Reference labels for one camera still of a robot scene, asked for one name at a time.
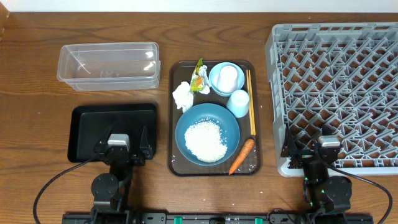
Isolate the right wooden chopstick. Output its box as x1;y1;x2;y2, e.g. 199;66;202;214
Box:
247;70;256;136

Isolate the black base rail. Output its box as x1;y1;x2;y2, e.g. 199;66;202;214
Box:
61;212;374;224

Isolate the brown serving tray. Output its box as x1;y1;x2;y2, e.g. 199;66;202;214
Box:
167;60;262;177

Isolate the pink cup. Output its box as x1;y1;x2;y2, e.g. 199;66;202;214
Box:
217;65;238;93

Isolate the clear plastic bin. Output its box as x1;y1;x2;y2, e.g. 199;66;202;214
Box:
57;42;160;91

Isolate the large blue plate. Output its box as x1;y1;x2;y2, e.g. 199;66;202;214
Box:
175;103;240;166

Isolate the left wooden chopstick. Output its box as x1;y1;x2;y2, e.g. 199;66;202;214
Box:
246;71;251;130

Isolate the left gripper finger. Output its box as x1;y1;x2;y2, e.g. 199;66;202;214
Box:
140;126;150;152
98;124;113;149

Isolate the small light blue bowl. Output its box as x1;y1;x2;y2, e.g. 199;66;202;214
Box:
209;62;245;96

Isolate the wooden chopstick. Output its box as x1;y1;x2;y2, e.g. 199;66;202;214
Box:
246;71;251;130
247;70;256;136

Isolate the light blue cup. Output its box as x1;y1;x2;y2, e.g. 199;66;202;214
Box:
226;90;250;118

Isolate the grey dishwasher rack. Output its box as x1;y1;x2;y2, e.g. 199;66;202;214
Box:
265;22;397;177

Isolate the green yellow snack wrapper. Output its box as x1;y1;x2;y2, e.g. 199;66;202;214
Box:
190;58;204;92

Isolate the crumpled white tissue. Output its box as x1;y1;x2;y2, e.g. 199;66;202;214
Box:
172;82;194;113

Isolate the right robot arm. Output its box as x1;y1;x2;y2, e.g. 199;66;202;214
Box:
280;128;352;223

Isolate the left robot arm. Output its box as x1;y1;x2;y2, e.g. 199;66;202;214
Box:
90;126;154;223

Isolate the orange carrot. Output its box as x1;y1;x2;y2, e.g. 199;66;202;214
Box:
228;138;255;175

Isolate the black shallow tray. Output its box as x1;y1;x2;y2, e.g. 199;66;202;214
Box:
67;103;157;163

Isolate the white rice pile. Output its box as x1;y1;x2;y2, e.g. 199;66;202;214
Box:
184;120;228;163

